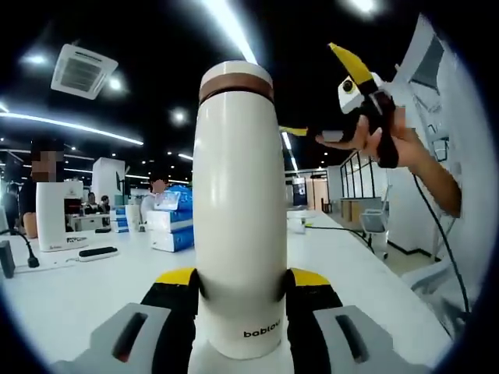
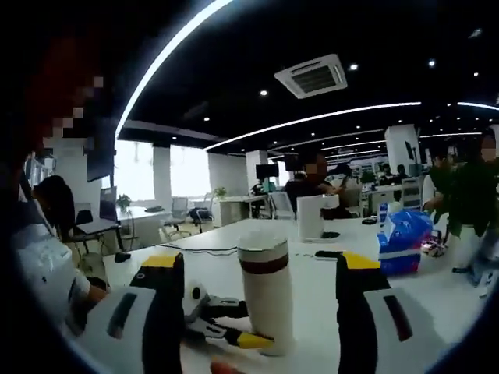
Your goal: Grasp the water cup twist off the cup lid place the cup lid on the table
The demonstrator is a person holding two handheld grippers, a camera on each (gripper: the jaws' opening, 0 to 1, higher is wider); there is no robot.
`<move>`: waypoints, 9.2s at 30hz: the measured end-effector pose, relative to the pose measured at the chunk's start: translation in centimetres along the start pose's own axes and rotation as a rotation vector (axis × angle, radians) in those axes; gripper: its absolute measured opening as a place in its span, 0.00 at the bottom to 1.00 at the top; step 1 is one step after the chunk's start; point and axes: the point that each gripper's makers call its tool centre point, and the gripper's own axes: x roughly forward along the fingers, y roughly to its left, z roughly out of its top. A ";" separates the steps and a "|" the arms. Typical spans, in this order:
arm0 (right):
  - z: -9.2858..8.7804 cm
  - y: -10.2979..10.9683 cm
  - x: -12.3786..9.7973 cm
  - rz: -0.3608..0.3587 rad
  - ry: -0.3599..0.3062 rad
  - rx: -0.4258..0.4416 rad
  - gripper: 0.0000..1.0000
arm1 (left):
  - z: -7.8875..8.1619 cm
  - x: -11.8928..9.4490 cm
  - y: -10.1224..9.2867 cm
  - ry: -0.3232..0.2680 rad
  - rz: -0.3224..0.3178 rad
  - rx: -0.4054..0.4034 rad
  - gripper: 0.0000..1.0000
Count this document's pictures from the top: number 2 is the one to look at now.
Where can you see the black pillar-mounted monitor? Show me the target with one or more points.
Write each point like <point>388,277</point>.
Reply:
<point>409,150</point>

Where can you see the white desktop water dispenser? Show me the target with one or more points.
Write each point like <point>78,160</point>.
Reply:
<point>308,218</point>

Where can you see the white shelf rack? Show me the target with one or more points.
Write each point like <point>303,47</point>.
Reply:
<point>41,167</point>

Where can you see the open grey laptop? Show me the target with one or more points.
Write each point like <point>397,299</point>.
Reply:
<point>107,206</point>

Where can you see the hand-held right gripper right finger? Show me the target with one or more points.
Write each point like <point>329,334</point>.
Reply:
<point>351,311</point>

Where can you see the small green potted plant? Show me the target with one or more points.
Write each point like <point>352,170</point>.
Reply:
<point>124,200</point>

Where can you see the curved ceiling light strip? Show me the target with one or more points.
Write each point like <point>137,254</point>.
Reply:
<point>312,118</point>
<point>156,66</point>

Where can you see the white paper roll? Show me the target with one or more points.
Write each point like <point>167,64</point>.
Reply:
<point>395,206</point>

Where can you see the black and white oblong device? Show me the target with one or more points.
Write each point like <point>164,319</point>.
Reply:
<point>327,255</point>

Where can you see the black backpack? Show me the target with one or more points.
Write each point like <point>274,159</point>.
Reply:
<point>200,215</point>

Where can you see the small blue and white box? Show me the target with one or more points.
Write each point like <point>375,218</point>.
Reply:
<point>383,214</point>

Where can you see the person's right hand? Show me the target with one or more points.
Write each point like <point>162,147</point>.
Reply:
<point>224,368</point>

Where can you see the black chair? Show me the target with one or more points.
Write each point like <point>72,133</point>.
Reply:
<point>97,282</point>

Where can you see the blue and white tissue bundle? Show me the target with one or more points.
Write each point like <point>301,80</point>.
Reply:
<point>405,241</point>

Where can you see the white chest-worn device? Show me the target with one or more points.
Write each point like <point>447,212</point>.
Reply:
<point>78,308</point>

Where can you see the large black wall screen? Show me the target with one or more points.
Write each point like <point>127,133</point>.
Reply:
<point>100,159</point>

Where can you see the white table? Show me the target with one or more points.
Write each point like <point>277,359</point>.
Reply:
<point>312,284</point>

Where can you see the white ceiling air conditioner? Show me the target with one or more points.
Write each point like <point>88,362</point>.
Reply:
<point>312,76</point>

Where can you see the black computer mouse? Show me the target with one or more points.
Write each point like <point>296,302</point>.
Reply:
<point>122,257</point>

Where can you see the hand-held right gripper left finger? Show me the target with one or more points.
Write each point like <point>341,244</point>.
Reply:
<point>163,319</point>

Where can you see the white water cup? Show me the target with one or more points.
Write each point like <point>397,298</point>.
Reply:
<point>269,311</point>

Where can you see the white office chair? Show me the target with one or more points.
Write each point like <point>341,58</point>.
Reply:
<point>179,206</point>
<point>282,202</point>

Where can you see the white desk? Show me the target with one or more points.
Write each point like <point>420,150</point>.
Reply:
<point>238,208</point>
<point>148,222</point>

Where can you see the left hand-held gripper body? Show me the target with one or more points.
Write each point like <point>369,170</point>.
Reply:
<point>195,294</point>

